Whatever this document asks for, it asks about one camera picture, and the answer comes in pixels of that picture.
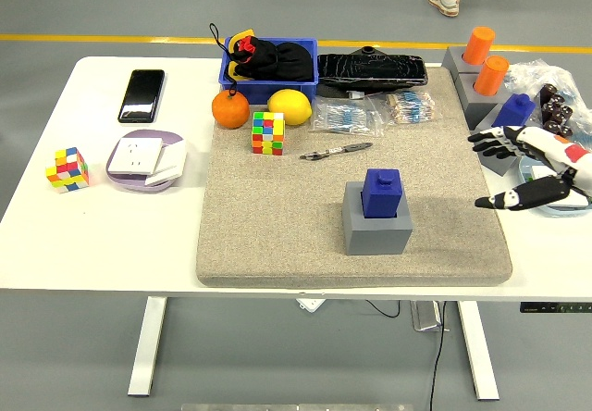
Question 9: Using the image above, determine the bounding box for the grey seal holder block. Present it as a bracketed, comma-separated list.
[441, 45, 482, 77]
[341, 181, 413, 256]
[455, 71, 510, 131]
[471, 105, 541, 176]

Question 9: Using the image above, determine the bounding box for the light blue plate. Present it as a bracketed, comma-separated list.
[518, 156, 592, 218]

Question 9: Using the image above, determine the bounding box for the black drawstring pouch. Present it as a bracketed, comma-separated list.
[208, 22, 314, 98]

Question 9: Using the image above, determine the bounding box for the blue square seal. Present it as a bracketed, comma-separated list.
[491, 93, 537, 130]
[360, 168, 407, 220]

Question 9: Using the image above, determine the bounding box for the yellow lemon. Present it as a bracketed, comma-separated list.
[266, 88, 313, 127]

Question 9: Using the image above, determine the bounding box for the white table leg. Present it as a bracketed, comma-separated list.
[127, 295, 167, 397]
[457, 300, 500, 402]

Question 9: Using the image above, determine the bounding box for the yellow red toy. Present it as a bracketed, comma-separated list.
[223, 28, 258, 81]

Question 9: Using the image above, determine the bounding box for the crumpled clear plastic bag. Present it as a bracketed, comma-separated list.
[503, 58, 592, 153]

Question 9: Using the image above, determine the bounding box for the grey-brown mat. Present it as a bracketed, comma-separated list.
[195, 66, 513, 289]

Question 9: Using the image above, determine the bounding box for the small clear resistor bag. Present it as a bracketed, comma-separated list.
[384, 90, 438, 126]

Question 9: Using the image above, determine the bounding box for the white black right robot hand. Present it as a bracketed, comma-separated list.
[467, 125, 592, 212]

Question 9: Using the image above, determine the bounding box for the blue plastic bin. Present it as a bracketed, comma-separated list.
[217, 36, 320, 106]

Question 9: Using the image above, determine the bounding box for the long black cable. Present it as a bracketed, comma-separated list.
[428, 300, 450, 411]

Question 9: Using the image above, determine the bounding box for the black table control panel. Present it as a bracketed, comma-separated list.
[518, 301, 592, 315]

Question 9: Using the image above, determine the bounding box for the colourful puzzle cube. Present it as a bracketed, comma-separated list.
[251, 111, 285, 156]
[44, 146, 91, 194]

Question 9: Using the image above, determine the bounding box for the large clear resistor bag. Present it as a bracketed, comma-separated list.
[308, 95, 386, 138]

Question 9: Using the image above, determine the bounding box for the orange cylinder seal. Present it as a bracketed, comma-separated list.
[462, 26, 497, 66]
[473, 55, 511, 96]

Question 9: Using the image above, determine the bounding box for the purple plate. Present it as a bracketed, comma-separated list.
[105, 129, 187, 194]

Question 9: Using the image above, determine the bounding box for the white switch panel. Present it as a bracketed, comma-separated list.
[530, 164, 591, 208]
[143, 138, 188, 188]

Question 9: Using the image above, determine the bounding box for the black silver pen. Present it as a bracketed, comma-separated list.
[299, 142, 374, 161]

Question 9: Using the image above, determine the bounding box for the white wall socket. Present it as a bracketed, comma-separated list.
[107, 137, 164, 176]

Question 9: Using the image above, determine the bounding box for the short black cable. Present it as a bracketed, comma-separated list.
[364, 299, 401, 318]

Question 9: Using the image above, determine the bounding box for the orange fruit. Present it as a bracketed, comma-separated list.
[211, 90, 252, 131]

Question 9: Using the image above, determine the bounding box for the black smartphone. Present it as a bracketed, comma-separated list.
[117, 68, 166, 124]

